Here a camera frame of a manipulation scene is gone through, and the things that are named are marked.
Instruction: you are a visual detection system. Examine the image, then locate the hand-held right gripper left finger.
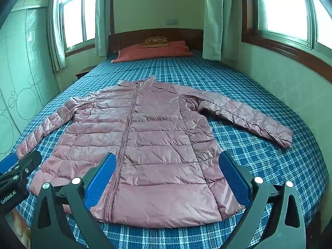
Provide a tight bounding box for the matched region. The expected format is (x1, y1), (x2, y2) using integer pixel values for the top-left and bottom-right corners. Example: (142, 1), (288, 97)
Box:
(31, 153), (117, 249)

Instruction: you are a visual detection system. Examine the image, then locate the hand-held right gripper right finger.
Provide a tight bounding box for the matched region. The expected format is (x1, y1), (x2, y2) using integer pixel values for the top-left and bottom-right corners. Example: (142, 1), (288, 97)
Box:
(218, 150), (310, 249)

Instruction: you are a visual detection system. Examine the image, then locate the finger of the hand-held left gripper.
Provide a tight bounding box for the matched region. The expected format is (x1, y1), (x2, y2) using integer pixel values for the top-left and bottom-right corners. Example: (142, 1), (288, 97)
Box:
(0, 150), (43, 186)
(0, 153), (18, 175)

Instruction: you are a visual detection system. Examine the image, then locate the pink quilted down jacket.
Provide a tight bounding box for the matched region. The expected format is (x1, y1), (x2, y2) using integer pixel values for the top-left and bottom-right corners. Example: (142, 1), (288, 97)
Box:
(16, 76), (293, 222)

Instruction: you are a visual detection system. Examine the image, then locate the bed with blue plaid sheet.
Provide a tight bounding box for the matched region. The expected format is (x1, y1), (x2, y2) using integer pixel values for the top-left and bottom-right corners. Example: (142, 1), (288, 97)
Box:
(10, 49), (328, 249)

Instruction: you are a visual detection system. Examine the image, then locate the pale wardrobe with circle pattern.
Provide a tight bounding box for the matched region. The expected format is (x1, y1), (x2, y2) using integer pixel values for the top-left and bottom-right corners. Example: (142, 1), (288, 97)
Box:
(0, 0), (61, 161)

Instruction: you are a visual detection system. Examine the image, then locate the dark wooden nightstand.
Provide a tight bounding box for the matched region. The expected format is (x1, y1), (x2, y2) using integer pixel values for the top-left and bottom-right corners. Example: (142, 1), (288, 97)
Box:
(75, 66), (92, 79)

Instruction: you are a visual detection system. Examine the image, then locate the pale green curtain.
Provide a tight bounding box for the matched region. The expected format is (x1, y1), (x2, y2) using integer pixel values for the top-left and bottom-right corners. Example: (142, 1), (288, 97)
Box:
(48, 0), (66, 72)
(202, 0), (243, 61)
(95, 0), (112, 57)

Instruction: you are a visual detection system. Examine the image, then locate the salmon pink pillow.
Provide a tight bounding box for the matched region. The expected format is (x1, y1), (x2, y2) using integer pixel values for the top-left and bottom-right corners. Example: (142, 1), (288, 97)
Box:
(111, 40), (194, 63)

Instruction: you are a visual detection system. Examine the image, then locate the dark wooden headboard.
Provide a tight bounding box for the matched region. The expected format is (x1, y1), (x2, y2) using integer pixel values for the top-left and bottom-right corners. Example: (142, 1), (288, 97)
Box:
(107, 28), (204, 55)

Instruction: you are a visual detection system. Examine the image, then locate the small brown patterned cushion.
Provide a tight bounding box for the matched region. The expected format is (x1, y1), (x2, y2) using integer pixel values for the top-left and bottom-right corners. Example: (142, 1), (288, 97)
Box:
(139, 37), (170, 48)

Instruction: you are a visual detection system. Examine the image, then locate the white framed window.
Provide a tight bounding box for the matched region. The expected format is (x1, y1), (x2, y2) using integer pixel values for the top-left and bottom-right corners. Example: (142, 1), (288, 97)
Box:
(58, 0), (98, 55)

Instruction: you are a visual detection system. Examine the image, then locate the wood trimmed window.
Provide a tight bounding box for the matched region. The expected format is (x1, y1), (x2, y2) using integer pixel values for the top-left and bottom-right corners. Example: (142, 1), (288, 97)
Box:
(240, 0), (332, 83)

